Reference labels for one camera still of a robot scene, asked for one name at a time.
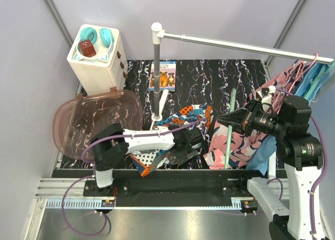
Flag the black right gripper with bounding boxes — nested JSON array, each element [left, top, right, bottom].
[[217, 97, 288, 136]]

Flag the mint green hanger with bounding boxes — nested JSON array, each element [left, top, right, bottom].
[[225, 88, 237, 169]]

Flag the blue orange patterned shorts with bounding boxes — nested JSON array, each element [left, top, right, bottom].
[[130, 104, 213, 177]]

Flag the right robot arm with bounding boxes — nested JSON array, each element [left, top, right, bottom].
[[216, 94, 326, 239]]

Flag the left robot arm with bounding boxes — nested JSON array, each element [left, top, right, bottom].
[[82, 121, 204, 196]]

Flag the pink patterned shorts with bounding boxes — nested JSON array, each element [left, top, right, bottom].
[[204, 60, 304, 170]]

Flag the light blue shorts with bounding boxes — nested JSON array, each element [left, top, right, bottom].
[[245, 136, 277, 175]]

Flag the dog picture book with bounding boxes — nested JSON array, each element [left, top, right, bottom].
[[159, 60, 176, 92]]

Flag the blue knitted garment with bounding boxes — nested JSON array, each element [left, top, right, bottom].
[[295, 63, 330, 104]]

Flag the pink translucent plastic basin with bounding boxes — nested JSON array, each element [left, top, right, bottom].
[[52, 88, 143, 160]]

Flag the silver clothes rack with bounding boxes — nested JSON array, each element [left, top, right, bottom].
[[151, 23, 334, 123]]

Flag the white storage box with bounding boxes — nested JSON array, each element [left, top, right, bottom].
[[67, 24, 128, 95]]

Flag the brown cube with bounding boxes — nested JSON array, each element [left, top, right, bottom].
[[78, 39, 96, 58]]

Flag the teal cat ear headphones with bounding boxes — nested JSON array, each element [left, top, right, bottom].
[[72, 27, 114, 63]]

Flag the pink wire hanger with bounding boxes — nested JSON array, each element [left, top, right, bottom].
[[286, 53, 319, 93]]

